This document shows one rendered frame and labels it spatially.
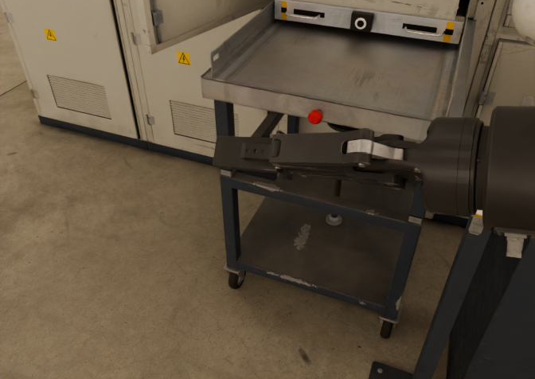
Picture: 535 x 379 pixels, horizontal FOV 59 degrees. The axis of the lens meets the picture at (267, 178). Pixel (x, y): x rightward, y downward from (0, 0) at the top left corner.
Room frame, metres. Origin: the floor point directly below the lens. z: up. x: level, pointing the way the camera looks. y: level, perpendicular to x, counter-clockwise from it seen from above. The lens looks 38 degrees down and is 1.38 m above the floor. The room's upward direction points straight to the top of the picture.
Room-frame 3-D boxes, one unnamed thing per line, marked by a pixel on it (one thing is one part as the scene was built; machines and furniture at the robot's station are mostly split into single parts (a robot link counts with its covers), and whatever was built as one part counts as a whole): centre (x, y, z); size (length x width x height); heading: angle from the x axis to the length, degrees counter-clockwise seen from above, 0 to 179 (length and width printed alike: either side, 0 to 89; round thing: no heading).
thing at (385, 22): (1.37, -0.28, 0.90); 0.54 x 0.05 x 0.06; 68
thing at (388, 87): (1.28, -0.25, 0.82); 0.68 x 0.62 x 0.06; 158
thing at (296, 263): (1.28, -0.25, 0.46); 0.64 x 0.58 x 0.66; 158
